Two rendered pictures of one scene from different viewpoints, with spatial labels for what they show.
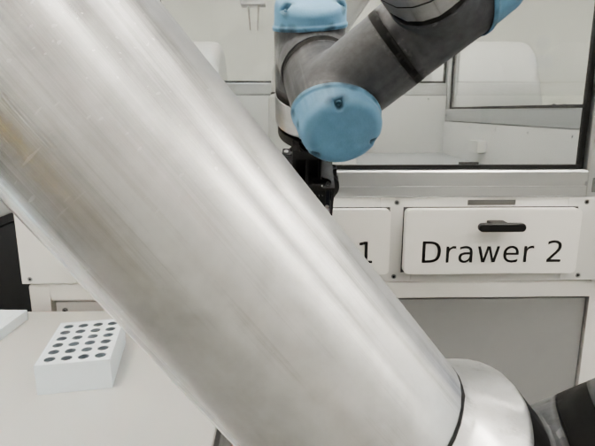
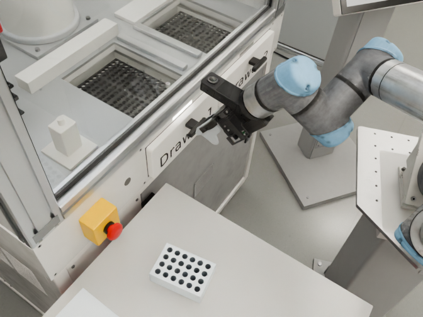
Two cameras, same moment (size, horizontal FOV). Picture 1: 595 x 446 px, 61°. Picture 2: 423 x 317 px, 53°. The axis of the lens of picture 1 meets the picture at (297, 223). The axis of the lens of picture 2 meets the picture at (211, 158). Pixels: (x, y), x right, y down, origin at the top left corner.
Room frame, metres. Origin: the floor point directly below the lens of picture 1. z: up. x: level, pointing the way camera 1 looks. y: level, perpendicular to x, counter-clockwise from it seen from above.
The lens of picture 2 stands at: (0.36, 0.59, 1.67)
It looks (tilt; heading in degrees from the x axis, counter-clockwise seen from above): 51 degrees down; 301
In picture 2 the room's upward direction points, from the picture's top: 5 degrees clockwise
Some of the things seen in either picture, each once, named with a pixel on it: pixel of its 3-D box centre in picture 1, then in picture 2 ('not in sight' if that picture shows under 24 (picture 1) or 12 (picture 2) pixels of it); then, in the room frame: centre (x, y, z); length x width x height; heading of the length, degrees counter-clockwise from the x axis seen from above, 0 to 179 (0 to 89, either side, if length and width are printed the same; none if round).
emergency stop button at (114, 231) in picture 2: not in sight; (112, 230); (0.75, 0.32, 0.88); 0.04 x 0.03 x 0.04; 91
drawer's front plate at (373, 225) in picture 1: (301, 242); (185, 129); (0.81, -0.01, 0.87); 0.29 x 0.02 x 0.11; 91
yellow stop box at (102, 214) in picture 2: not in sight; (101, 222); (0.79, 0.32, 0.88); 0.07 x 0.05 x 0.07; 91
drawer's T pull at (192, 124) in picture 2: not in sight; (194, 125); (0.79, -0.01, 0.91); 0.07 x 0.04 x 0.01; 91
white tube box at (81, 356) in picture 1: (84, 352); (182, 272); (0.60, 0.27, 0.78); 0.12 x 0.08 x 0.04; 11
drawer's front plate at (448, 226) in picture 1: (490, 241); (247, 67); (0.82, -0.32, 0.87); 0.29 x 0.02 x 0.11; 91
